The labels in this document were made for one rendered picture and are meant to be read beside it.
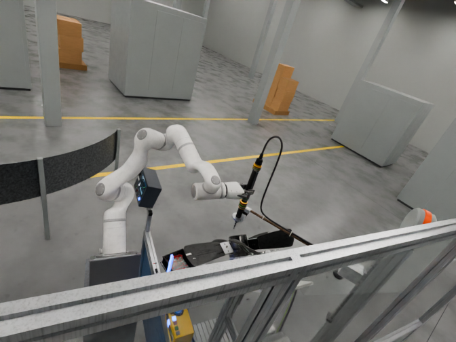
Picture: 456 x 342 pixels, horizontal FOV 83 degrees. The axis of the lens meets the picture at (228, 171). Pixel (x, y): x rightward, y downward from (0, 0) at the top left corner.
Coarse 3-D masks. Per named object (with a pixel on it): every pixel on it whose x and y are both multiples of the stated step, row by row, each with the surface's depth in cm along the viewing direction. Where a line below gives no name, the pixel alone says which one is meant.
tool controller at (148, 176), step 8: (144, 168) 201; (144, 176) 193; (152, 176) 197; (136, 184) 203; (144, 184) 190; (152, 184) 188; (136, 192) 199; (144, 192) 186; (152, 192) 187; (144, 200) 189; (152, 200) 192
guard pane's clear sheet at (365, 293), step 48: (336, 288) 67; (384, 288) 87; (432, 288) 125; (96, 336) 36; (144, 336) 42; (192, 336) 49; (240, 336) 58; (288, 336) 73; (336, 336) 98; (384, 336) 150
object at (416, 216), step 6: (414, 210) 107; (420, 210) 103; (426, 210) 104; (408, 216) 110; (414, 216) 104; (420, 216) 101; (426, 216) 100; (432, 216) 101; (402, 222) 113; (408, 222) 107; (414, 222) 101; (420, 222) 100; (426, 222) 99; (432, 222) 100
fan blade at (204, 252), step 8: (184, 248) 161; (192, 248) 160; (200, 248) 159; (208, 248) 159; (216, 248) 161; (192, 256) 152; (200, 256) 153; (208, 256) 154; (216, 256) 155; (192, 264) 146; (200, 264) 147
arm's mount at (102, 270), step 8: (120, 256) 137; (128, 256) 138; (136, 256) 141; (96, 264) 133; (104, 264) 135; (112, 264) 137; (120, 264) 139; (128, 264) 142; (136, 264) 144; (96, 272) 136; (104, 272) 138; (112, 272) 140; (120, 272) 143; (128, 272) 145; (136, 272) 148; (96, 280) 139; (104, 280) 142; (112, 280) 144; (120, 280) 146
